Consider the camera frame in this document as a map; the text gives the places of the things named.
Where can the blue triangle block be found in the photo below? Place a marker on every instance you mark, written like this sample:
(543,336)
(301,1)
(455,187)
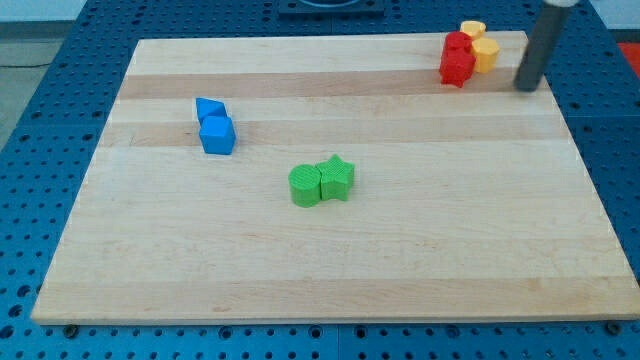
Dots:
(208,107)

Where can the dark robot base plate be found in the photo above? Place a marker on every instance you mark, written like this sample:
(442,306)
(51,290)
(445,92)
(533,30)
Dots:
(330,7)

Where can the green star block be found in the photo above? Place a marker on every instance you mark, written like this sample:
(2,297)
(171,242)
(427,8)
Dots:
(337,178)

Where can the green cylinder block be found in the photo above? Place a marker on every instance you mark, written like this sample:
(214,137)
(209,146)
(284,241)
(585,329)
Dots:
(305,185)

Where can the blue cube block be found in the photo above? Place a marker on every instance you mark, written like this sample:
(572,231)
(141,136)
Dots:
(217,135)

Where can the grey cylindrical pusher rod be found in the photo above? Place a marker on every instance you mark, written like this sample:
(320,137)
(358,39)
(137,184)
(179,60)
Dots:
(544,37)

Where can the yellow heart block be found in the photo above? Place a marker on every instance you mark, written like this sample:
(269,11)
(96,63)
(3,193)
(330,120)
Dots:
(473,28)

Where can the wooden board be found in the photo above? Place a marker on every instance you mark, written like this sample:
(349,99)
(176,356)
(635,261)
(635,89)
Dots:
(469,204)

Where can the red heart block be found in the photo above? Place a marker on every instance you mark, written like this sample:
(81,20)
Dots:
(457,41)

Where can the yellow hexagon block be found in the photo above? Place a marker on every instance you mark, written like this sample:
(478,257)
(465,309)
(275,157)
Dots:
(486,51)

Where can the red star block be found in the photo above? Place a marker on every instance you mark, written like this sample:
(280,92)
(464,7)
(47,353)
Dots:
(456,67)

